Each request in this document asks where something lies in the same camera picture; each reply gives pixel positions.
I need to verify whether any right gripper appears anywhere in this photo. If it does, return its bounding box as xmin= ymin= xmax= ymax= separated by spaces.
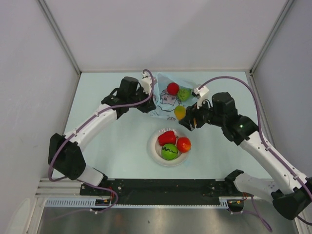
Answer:
xmin=178 ymin=96 xmax=224 ymax=132

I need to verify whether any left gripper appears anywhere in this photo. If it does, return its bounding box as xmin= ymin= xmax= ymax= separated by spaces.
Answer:
xmin=127 ymin=87 xmax=156 ymax=113

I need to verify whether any yellow orange mango toy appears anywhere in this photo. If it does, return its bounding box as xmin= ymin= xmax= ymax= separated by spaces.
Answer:
xmin=174 ymin=106 xmax=186 ymax=120

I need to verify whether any orange red tomato toy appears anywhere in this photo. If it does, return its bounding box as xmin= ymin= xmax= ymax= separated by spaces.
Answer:
xmin=176 ymin=137 xmax=192 ymax=153

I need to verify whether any light blue plastic bag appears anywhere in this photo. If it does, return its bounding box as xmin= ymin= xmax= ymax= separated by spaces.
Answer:
xmin=149 ymin=72 xmax=197 ymax=121

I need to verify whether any red bell pepper toy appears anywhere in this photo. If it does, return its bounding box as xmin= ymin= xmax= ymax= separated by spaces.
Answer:
xmin=157 ymin=130 xmax=176 ymax=146

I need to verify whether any green watermelon toy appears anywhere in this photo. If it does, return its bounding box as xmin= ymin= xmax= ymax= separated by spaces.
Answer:
xmin=161 ymin=144 xmax=178 ymax=160

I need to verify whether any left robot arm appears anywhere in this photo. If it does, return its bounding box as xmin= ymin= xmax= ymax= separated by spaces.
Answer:
xmin=48 ymin=70 xmax=156 ymax=195

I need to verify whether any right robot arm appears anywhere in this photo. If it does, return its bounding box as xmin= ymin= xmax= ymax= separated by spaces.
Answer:
xmin=179 ymin=93 xmax=312 ymax=220

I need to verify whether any green custard apple toy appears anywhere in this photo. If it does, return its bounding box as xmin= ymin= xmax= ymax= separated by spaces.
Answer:
xmin=177 ymin=88 xmax=191 ymax=102

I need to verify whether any red apple toy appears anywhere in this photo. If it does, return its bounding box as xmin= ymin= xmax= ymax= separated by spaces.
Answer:
xmin=166 ymin=82 xmax=180 ymax=96

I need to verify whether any white paper plate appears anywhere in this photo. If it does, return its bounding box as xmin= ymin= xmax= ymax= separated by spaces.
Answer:
xmin=147 ymin=128 xmax=192 ymax=167

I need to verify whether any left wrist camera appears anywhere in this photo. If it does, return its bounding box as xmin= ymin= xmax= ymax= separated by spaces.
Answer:
xmin=140 ymin=76 xmax=157 ymax=95

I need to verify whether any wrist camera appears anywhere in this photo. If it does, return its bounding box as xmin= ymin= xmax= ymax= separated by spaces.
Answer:
xmin=192 ymin=85 xmax=209 ymax=109
xmin=140 ymin=76 xmax=157 ymax=95

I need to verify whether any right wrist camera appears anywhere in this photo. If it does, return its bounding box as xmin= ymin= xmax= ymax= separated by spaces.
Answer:
xmin=192 ymin=85 xmax=209 ymax=109

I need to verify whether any white cable duct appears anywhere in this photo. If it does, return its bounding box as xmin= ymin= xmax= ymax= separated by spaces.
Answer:
xmin=45 ymin=197 xmax=229 ymax=209

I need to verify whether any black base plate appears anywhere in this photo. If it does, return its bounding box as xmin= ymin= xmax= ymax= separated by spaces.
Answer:
xmin=79 ymin=178 xmax=254 ymax=205

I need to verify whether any aluminium rail frame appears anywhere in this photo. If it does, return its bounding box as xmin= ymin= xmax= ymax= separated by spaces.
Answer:
xmin=35 ymin=179 xmax=303 ymax=199

